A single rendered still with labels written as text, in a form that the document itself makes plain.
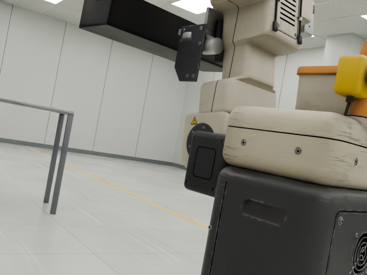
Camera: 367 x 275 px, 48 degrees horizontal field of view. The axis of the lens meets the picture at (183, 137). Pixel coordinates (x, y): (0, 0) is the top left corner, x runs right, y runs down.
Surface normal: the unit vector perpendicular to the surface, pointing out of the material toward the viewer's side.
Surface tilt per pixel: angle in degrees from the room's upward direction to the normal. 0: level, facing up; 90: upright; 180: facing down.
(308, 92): 92
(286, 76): 90
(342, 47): 90
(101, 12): 90
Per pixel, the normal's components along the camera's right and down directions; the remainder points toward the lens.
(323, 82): -0.73, -0.10
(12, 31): 0.55, 0.09
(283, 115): -0.57, -0.57
